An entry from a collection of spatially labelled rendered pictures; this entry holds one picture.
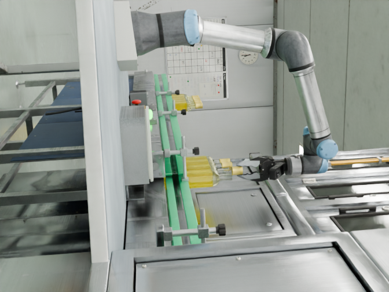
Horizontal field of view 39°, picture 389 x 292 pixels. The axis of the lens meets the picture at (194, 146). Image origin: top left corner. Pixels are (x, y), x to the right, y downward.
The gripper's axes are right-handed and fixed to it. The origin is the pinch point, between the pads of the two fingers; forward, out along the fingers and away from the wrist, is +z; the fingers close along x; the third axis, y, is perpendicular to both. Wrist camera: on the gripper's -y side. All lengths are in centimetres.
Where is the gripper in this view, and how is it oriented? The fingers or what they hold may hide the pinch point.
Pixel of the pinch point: (239, 170)
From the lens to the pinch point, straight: 216.2
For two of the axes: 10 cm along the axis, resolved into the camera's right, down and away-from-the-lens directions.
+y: -0.6, -2.2, 9.7
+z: -10.0, 0.6, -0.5
